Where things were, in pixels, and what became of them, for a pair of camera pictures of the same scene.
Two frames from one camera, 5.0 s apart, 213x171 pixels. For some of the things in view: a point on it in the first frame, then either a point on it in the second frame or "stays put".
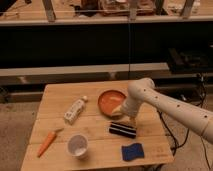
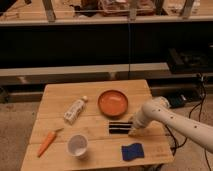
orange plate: [110, 99] stays put
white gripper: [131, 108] -> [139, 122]
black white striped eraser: [116, 128] stays put
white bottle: [75, 110] stays put
